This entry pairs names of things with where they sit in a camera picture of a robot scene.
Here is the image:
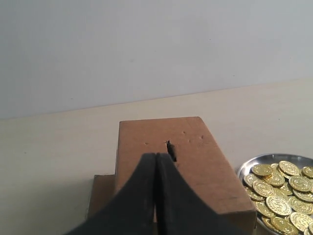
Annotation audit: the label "round steel plate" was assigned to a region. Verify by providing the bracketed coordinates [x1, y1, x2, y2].
[237, 153, 313, 235]

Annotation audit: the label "gold coin centre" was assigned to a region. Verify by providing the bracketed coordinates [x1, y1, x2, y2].
[266, 196, 291, 216]

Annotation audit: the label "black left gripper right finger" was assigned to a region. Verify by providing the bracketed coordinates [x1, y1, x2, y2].
[155, 153, 246, 235]

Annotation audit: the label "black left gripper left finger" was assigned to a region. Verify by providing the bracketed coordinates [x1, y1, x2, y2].
[67, 153, 156, 235]

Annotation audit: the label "cardboard coin box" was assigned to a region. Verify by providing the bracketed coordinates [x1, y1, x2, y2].
[88, 117, 256, 234]

